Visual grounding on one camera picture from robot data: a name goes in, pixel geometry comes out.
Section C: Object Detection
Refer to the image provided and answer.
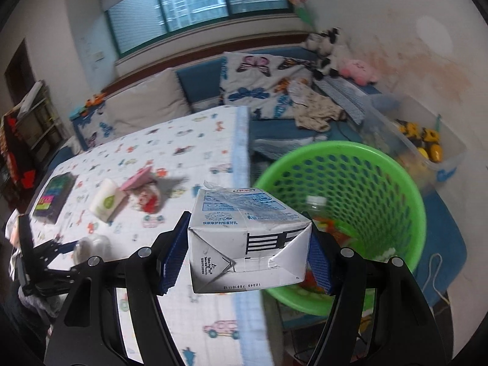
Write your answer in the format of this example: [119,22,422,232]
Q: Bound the large butterfly print pillow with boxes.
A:
[219,51,317,120]

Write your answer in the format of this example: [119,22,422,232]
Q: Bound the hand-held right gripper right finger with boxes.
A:
[301,211,448,366]

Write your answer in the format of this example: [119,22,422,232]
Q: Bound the pale pink object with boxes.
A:
[5,213,21,246]

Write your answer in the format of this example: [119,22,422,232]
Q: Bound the yellow toy vehicles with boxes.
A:
[394,120,445,163]

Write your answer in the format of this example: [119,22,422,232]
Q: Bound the person's left forearm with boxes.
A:
[19,293,65,328]

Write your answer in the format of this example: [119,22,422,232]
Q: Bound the small butterfly print pillow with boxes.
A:
[74,110,115,151]

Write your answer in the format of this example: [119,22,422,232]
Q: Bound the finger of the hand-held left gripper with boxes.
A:
[37,269,83,289]
[34,241,79,264]

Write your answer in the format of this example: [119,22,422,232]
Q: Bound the shelf rack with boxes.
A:
[0,80,65,199]

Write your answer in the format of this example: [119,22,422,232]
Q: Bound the white paper cup green leaf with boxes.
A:
[88,178,128,224]

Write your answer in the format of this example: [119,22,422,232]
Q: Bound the cow plush toy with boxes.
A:
[313,44,355,81]
[305,27,344,56]

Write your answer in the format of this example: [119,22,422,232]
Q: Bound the green plastic basket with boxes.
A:
[249,141,427,317]

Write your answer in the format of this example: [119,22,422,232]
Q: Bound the green framed window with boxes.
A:
[103,0,290,58]

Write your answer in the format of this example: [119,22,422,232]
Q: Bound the beige pillow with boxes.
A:
[105,68,191,140]

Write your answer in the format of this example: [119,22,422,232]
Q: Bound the pink wrapper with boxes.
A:
[119,166,157,193]

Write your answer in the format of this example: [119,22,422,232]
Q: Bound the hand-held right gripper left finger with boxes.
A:
[44,211,191,366]

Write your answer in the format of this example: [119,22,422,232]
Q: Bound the clear plastic bottle white cap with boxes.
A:
[305,195,328,219]

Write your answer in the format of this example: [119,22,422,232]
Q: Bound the beige printed garment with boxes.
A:
[287,80,346,132]

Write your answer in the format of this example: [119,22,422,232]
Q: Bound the white cable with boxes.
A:
[429,253,452,306]

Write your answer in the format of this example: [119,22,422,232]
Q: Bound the blue sofa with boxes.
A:
[49,44,468,313]

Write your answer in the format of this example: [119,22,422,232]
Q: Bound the red white candy wrapper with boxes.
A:
[127,185,163,214]

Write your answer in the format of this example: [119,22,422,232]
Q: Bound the dark orange snack packet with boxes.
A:
[316,217,355,245]

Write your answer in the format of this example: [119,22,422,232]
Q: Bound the white milk carton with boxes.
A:
[187,181,314,294]

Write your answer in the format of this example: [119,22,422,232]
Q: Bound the grey striped folded mat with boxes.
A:
[313,76,378,124]

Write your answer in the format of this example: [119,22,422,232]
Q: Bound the pink plush toy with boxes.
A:
[339,58,378,84]

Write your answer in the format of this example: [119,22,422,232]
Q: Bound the clear plastic storage bin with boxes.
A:
[366,93,469,193]

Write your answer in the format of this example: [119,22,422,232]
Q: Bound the black box colourful print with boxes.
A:
[31,171,77,224]

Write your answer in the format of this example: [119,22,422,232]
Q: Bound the dark wooden door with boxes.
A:
[4,38,39,115]

